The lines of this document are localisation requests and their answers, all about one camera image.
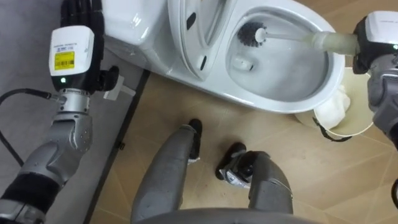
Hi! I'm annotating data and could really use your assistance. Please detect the robot body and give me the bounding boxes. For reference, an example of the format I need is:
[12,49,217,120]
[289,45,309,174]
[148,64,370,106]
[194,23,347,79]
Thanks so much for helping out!
[134,207,325,224]

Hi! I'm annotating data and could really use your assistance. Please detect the white toilet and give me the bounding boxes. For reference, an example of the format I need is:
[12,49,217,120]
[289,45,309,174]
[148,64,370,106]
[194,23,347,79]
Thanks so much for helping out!
[101,0,346,114]

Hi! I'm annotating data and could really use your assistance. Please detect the white crumpled bag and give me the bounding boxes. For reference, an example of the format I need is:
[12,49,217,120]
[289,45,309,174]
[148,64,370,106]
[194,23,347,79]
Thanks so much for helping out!
[313,83,353,130]

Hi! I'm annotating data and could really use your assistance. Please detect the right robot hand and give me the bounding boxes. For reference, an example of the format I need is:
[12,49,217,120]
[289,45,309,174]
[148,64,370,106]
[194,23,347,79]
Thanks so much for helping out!
[352,11,398,75]

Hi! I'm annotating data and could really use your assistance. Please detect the robot legs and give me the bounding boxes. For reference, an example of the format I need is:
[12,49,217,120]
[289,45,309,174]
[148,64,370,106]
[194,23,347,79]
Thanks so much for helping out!
[130,118,295,224]

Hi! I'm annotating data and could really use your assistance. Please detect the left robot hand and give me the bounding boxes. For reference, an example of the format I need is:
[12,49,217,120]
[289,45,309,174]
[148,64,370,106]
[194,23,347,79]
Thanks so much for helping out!
[48,0,121,95]

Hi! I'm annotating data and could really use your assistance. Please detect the white toilet brush black bristles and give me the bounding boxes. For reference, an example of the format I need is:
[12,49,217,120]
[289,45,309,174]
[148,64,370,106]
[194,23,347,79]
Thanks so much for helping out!
[237,21,361,57]

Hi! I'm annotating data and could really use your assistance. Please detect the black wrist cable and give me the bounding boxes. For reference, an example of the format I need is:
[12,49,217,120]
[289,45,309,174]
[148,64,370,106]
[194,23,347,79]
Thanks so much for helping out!
[0,88,60,167]
[391,178,398,210]

